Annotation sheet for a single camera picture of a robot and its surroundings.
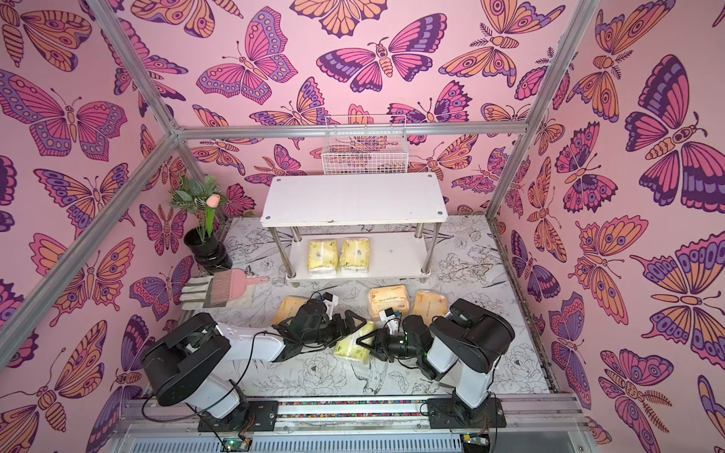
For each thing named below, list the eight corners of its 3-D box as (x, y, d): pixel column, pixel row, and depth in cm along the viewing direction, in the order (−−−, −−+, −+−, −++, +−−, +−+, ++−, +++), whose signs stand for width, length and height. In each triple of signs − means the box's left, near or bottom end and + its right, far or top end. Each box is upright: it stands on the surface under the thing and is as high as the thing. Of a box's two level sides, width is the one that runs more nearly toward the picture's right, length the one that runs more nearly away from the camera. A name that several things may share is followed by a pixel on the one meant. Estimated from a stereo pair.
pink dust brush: (175, 310, 96) (172, 307, 94) (193, 272, 106) (190, 269, 104) (260, 309, 96) (258, 306, 94) (270, 272, 105) (268, 269, 104)
